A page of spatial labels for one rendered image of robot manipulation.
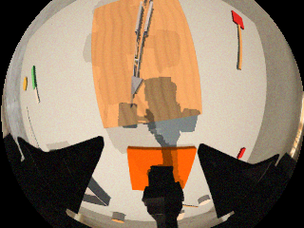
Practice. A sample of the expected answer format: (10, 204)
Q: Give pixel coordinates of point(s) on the orange round disc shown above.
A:
(25, 84)

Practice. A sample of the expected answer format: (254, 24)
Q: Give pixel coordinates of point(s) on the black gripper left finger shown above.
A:
(67, 171)

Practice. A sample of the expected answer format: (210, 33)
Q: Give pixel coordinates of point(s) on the grey canister with orange lid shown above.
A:
(118, 217)

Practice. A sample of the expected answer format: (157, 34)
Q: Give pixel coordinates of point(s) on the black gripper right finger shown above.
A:
(230, 180)

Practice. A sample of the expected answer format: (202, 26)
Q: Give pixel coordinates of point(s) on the cream short cylinder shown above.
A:
(204, 199)

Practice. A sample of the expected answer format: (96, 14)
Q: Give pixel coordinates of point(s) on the red spatula with wooden handle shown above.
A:
(236, 18)

